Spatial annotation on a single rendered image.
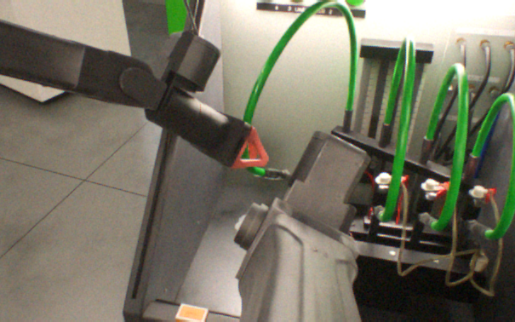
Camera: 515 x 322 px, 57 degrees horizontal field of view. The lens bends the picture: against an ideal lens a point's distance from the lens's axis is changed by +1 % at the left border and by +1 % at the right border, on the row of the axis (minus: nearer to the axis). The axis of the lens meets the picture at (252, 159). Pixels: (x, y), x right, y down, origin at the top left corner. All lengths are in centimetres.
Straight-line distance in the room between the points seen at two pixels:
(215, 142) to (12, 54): 27
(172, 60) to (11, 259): 199
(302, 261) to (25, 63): 40
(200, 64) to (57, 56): 17
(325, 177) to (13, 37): 35
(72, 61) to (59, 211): 214
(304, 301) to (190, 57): 47
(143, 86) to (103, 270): 178
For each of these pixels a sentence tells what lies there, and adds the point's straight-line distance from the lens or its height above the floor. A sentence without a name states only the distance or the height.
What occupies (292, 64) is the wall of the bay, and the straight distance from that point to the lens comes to 110.
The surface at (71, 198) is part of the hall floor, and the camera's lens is 274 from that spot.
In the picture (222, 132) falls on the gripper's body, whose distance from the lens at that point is 65.
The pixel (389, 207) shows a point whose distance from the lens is 72.
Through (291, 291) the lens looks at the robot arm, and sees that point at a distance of 20.
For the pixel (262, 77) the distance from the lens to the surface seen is 69.
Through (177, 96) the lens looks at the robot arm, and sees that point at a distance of 61.
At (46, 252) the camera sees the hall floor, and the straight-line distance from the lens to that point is 247.
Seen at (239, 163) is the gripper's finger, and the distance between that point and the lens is 67.
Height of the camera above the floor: 166
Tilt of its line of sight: 36 degrees down
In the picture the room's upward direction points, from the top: straight up
